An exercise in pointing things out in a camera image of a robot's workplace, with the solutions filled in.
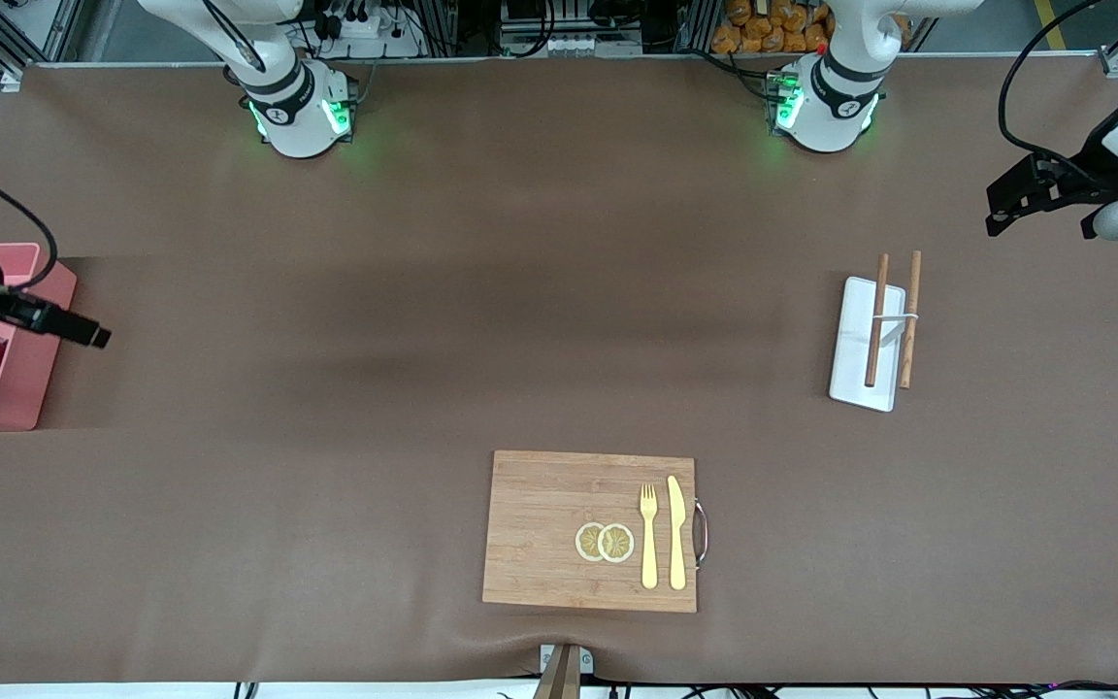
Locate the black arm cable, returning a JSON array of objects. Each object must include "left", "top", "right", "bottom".
[
  {"left": 0, "top": 166, "right": 58, "bottom": 293},
  {"left": 997, "top": 0, "right": 1105, "bottom": 174}
]

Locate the bamboo cutting board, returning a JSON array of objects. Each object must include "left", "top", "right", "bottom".
[{"left": 481, "top": 449, "right": 699, "bottom": 615}]

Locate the aluminium frame profile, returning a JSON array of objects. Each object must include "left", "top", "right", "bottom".
[{"left": 0, "top": 0, "right": 86, "bottom": 81}]

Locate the yellow plastic fork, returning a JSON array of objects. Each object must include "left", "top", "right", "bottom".
[{"left": 639, "top": 483, "right": 661, "bottom": 591}]

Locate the white towel rack base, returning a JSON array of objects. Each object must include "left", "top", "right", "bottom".
[{"left": 828, "top": 276, "right": 908, "bottom": 414}]

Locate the metal clamp bracket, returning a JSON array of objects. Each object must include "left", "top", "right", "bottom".
[{"left": 531, "top": 642, "right": 596, "bottom": 699}]

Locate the pink plastic bin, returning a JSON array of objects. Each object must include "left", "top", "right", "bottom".
[{"left": 0, "top": 242, "right": 79, "bottom": 433}]

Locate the white power strip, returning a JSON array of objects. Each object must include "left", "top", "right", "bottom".
[{"left": 318, "top": 0, "right": 422, "bottom": 61}]

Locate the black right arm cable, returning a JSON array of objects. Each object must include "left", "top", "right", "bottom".
[{"left": 0, "top": 166, "right": 58, "bottom": 293}]

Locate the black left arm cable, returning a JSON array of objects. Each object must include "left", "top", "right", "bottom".
[{"left": 997, "top": 0, "right": 1105, "bottom": 174}]

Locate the yellow plastic knife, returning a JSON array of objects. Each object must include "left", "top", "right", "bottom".
[{"left": 666, "top": 474, "right": 689, "bottom": 592}]

